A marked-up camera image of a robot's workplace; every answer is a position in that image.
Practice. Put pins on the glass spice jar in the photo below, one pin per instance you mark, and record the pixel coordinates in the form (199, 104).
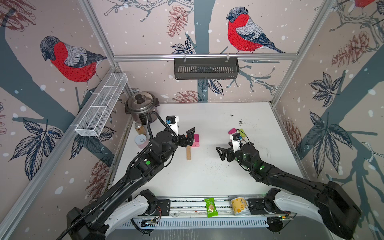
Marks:
(140, 129)

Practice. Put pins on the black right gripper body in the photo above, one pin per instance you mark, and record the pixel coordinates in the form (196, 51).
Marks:
(239, 156)

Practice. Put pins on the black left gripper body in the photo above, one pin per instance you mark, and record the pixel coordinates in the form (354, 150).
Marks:
(174, 143)

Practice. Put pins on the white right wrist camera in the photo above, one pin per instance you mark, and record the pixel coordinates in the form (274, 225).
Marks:
(236, 142)

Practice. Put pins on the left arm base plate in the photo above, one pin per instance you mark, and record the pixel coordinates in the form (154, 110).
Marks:
(160, 207)

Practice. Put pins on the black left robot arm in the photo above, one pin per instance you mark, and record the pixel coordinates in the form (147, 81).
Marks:
(101, 217)

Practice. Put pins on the silver rice cooker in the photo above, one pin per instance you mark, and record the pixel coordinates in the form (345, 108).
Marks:
(140, 105)

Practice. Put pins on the green snack packet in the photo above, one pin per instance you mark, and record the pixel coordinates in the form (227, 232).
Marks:
(211, 207)

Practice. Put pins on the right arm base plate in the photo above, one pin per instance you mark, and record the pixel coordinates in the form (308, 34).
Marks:
(265, 207)

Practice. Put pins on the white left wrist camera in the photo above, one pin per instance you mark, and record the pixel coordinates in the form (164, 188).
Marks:
(173, 123)

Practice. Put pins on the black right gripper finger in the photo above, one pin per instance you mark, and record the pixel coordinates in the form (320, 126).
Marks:
(222, 150)
(225, 156)

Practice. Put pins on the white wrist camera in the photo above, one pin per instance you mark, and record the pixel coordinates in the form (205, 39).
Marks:
(236, 142)
(173, 123)

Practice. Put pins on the pink tin can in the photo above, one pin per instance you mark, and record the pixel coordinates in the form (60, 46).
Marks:
(141, 141)

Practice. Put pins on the white wire basket shelf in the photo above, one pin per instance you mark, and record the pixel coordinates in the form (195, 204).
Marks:
(97, 115)

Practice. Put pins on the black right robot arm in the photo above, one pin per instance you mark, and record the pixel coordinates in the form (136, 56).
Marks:
(327, 203)

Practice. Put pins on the yellow cup on rail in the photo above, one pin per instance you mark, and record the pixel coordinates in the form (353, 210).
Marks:
(240, 207)

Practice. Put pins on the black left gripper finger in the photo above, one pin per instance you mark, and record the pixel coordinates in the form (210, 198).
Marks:
(191, 133)
(190, 142)

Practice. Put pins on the black hanging metal basket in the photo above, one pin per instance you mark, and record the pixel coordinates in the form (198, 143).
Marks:
(206, 68)

